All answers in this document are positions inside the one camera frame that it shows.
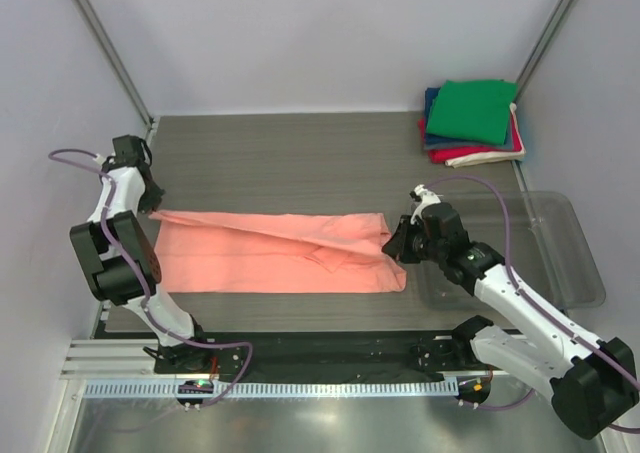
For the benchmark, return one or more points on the salmon pink t-shirt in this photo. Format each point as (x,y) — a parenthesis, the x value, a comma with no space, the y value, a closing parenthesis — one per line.
(206,252)

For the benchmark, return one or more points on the clear plastic bin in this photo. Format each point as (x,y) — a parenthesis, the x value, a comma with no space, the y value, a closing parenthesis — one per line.
(548,250)

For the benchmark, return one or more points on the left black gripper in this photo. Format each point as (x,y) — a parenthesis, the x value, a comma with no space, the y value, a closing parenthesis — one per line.
(152,202)

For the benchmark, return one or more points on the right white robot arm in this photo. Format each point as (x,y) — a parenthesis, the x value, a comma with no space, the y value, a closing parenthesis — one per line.
(590,383)

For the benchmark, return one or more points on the white slotted cable duct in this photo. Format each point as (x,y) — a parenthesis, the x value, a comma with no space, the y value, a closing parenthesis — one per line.
(199,389)

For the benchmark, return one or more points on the left aluminium frame post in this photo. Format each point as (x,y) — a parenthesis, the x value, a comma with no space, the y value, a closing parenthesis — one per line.
(107,47)

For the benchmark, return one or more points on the aluminium front rail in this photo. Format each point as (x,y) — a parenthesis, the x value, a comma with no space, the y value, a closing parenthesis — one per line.
(96,358)

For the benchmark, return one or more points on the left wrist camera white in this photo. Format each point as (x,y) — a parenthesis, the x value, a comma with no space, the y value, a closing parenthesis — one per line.
(101,160)

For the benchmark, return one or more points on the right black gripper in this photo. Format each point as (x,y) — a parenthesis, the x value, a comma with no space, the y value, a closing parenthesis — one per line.
(397,246)

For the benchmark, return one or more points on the folded green t-shirt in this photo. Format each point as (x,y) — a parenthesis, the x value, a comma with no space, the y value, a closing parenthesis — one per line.
(475,110)

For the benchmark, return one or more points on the folded blue t-shirt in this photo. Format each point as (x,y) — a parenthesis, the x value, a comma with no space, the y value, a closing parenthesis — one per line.
(430,96)

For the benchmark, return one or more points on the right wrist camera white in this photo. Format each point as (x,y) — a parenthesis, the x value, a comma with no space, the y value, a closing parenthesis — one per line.
(422,198)

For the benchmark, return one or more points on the aluminium frame post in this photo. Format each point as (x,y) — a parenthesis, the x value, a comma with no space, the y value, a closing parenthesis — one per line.
(551,30)
(107,47)

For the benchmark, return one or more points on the folded cream t-shirt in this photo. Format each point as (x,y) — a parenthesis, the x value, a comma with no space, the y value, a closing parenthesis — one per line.
(486,155)

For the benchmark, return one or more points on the right aluminium frame post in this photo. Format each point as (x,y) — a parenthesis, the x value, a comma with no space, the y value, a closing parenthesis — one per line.
(551,30)

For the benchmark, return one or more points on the folded red t-shirt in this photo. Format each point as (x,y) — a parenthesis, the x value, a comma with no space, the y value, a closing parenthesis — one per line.
(441,151)

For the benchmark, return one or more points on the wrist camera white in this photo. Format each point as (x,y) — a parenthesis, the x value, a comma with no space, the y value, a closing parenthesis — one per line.
(422,198)
(101,160)

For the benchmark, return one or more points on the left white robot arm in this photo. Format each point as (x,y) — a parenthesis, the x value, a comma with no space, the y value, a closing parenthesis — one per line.
(119,262)

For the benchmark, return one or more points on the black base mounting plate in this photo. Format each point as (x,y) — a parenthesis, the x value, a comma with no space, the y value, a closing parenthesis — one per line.
(340,356)

